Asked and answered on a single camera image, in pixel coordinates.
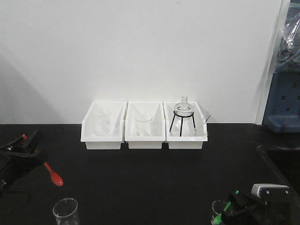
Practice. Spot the clear plastic bag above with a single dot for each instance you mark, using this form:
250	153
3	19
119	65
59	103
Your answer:
289	51

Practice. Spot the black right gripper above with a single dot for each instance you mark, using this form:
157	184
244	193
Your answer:
262	213

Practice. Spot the glass test tube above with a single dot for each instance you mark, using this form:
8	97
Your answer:
201	126

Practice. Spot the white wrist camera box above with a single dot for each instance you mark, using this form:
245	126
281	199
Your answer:
269	191

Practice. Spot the glass beaker in left bin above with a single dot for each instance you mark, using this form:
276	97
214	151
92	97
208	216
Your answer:
101	122

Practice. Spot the blue plastic crate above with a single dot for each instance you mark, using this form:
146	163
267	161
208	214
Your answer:
282	112

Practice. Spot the black wire tripod stand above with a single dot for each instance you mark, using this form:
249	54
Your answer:
181	117

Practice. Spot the glass beaker in bin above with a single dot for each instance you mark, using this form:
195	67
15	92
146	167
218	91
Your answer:
101	122
143	124

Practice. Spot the white plastic bin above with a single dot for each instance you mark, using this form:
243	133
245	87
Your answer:
188	140
158	125
115	138

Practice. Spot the middle white plastic bin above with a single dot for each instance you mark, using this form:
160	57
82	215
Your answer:
158	125

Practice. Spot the black lab sink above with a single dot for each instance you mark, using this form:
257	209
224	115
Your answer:
285	163

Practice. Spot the right white plastic bin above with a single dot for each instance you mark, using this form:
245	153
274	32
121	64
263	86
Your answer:
188	140

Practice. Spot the left white plastic bin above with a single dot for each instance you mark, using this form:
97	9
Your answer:
115	138

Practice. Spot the green plastic spoon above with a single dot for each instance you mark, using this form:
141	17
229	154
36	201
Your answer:
231	210

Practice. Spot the round glass flask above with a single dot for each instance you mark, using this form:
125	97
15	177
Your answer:
183	108

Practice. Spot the red plastic spoon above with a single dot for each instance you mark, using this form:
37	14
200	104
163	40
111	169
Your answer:
56	179

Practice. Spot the glass beaker in middle bin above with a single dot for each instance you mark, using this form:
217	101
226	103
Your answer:
143	124

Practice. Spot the left front glass beaker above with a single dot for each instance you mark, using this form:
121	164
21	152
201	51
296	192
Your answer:
65	212

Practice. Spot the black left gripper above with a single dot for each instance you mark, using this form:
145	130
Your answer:
19	157

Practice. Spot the right front glass beaker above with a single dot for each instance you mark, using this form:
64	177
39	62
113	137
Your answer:
218	206

